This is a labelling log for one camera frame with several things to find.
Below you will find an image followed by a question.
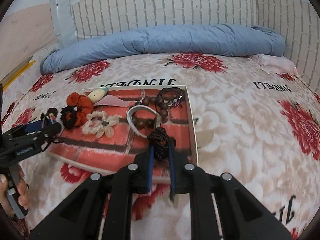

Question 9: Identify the rust orange scrunchie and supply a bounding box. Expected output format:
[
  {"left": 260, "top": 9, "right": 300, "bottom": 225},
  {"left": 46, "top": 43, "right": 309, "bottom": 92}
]
[{"left": 66, "top": 92, "right": 93, "bottom": 127}]

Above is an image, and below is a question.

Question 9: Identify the cream fluffy scrunchie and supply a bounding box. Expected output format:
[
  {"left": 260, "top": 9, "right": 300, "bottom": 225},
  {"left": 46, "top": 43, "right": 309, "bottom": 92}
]
[{"left": 82, "top": 111, "right": 121, "bottom": 139}]

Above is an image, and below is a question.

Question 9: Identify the brown wooden bead bracelet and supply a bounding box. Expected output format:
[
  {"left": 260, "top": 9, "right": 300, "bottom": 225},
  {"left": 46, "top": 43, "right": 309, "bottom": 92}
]
[{"left": 131, "top": 96, "right": 169, "bottom": 130}]

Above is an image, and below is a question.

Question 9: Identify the dark braided cord bracelet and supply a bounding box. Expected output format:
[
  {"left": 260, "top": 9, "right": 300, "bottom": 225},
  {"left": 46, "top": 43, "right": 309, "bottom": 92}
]
[{"left": 146, "top": 126, "right": 177, "bottom": 202}]

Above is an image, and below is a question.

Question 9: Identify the white strap wristwatch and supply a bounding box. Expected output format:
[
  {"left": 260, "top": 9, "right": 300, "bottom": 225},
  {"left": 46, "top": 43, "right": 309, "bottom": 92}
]
[{"left": 126, "top": 105, "right": 162, "bottom": 138}]

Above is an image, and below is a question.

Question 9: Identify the rainbow black claw clip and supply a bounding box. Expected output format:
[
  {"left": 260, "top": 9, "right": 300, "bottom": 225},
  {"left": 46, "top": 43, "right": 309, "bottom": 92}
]
[{"left": 41, "top": 108, "right": 61, "bottom": 152}]

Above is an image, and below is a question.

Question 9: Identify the black scrunchie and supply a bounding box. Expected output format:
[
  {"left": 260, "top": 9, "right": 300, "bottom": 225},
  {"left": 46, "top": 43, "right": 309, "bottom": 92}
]
[{"left": 60, "top": 106, "right": 77, "bottom": 130}]

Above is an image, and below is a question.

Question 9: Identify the left hand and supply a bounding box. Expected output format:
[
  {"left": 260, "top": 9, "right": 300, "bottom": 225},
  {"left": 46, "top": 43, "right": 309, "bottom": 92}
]
[{"left": 1, "top": 165, "right": 29, "bottom": 219}]

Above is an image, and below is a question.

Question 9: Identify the cream oval hair clip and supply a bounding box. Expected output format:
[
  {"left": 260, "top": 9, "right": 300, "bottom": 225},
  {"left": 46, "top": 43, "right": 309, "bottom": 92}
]
[{"left": 87, "top": 88, "right": 108, "bottom": 104}]

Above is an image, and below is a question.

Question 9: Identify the white tray brick pattern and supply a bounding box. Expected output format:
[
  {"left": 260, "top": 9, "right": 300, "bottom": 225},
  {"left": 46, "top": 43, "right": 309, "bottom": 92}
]
[{"left": 48, "top": 85, "right": 198, "bottom": 184}]

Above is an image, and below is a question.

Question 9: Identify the floral plush bed blanket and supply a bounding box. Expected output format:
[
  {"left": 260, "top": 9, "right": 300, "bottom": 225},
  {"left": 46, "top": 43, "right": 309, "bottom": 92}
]
[{"left": 4, "top": 54, "right": 319, "bottom": 239}]

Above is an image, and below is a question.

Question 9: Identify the clear plastic sheet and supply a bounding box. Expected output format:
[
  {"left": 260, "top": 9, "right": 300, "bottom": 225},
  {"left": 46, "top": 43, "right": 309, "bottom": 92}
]
[{"left": 49, "top": 0, "right": 78, "bottom": 49}]

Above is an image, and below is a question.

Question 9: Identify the white brick pattern headboard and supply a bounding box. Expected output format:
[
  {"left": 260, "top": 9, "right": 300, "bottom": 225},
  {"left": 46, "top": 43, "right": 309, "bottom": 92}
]
[{"left": 69, "top": 0, "right": 319, "bottom": 90}]

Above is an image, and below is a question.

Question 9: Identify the blue folded quilt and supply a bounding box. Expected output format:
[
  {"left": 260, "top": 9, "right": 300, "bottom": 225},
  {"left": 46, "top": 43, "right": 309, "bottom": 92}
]
[{"left": 40, "top": 24, "right": 286, "bottom": 75}]

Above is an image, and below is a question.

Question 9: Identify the yellow edged bed frame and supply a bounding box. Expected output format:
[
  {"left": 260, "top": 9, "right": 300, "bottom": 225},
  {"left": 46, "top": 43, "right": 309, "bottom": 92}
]
[{"left": 1, "top": 60, "right": 36, "bottom": 90}]

